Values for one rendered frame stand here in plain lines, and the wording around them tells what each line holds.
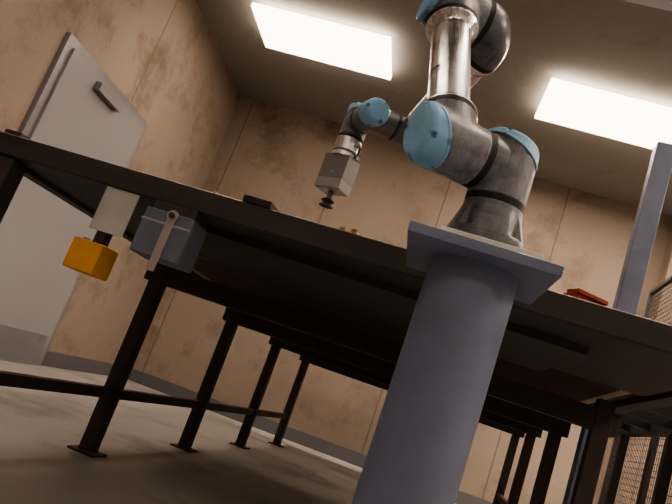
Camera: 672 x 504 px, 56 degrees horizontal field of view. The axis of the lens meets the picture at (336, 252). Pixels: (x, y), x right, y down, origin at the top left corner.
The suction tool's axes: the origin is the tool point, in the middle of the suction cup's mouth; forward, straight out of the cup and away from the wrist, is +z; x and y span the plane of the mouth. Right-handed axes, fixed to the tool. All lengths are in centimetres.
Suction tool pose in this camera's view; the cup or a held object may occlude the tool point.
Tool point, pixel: (325, 206)
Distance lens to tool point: 179.8
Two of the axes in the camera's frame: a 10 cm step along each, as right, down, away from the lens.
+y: -8.1, -1.7, 5.6
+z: -3.3, 9.2, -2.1
